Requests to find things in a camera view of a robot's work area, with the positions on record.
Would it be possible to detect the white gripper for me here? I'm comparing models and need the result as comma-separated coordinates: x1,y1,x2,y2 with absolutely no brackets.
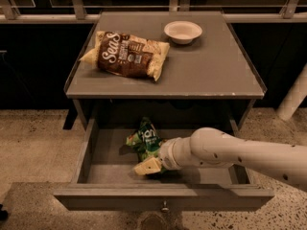
133,138,204,175

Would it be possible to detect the green rice chip bag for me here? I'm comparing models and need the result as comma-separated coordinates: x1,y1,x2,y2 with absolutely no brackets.
126,117,166,173

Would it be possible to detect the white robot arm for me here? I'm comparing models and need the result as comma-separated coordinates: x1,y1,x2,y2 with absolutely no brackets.
133,127,307,191

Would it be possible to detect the small metal drawer knob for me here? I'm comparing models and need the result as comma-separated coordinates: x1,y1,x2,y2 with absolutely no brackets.
161,201,170,213

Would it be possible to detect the grey cabinet counter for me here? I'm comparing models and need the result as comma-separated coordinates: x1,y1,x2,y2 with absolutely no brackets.
63,11,268,131

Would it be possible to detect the brown Sea Salt chip bag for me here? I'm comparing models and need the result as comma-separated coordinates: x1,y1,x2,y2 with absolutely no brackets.
80,31,170,81

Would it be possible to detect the white paper bowl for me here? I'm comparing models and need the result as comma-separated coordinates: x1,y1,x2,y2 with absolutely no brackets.
164,21,202,45

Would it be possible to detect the black object at floor edge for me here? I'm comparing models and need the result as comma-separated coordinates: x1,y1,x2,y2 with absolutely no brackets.
0,204,9,220

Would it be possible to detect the metal window railing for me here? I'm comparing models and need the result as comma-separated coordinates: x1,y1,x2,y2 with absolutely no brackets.
0,0,307,24

